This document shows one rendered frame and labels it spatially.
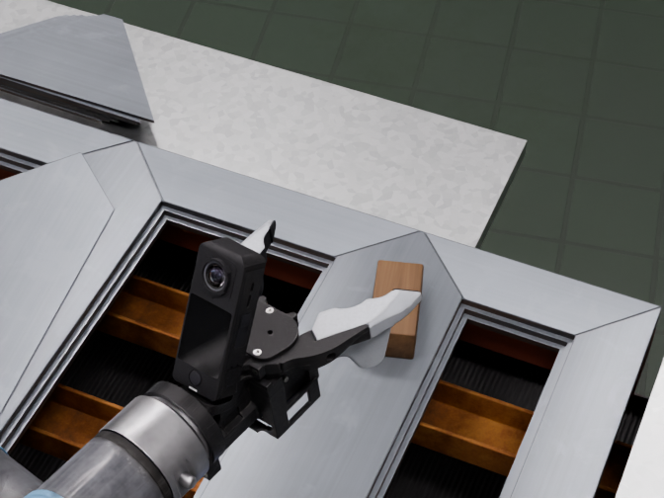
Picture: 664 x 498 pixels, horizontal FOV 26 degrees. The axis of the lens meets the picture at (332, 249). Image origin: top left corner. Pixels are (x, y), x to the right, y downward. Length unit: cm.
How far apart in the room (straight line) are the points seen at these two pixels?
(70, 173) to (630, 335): 81
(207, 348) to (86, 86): 129
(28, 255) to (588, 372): 76
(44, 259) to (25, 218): 8
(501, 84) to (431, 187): 132
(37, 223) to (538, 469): 76
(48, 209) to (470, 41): 175
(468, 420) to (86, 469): 104
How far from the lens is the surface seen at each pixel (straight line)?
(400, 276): 185
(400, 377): 181
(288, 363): 105
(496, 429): 198
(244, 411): 109
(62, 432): 200
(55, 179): 207
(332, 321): 107
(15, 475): 114
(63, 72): 232
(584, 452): 178
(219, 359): 103
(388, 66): 348
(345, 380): 181
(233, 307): 101
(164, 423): 102
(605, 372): 185
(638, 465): 153
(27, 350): 188
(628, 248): 313
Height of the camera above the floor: 231
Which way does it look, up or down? 49 degrees down
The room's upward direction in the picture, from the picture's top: straight up
